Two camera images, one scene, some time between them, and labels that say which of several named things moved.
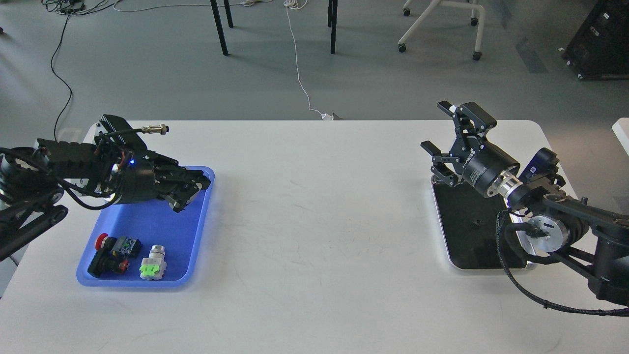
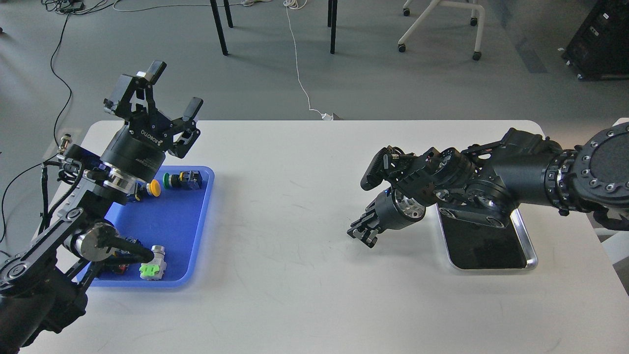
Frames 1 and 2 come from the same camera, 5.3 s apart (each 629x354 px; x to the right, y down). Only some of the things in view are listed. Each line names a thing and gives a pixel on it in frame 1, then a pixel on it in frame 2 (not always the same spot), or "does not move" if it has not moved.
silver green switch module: [153, 267] does not move
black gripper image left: [143, 168] to [138, 149]
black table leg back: [228, 13] does not move
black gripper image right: [484, 162] to [390, 210]
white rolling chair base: [436, 4] does not move
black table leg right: [333, 26] does not move
